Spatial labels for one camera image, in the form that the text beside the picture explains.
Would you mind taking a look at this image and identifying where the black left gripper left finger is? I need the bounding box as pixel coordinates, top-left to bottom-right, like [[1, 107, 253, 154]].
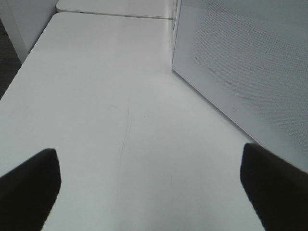
[[0, 149, 61, 231]]

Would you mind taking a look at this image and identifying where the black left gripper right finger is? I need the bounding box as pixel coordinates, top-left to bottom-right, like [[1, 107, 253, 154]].
[[240, 143, 308, 231]]

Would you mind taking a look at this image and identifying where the white microwave door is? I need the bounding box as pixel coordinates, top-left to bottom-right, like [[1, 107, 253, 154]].
[[172, 0, 308, 171]]

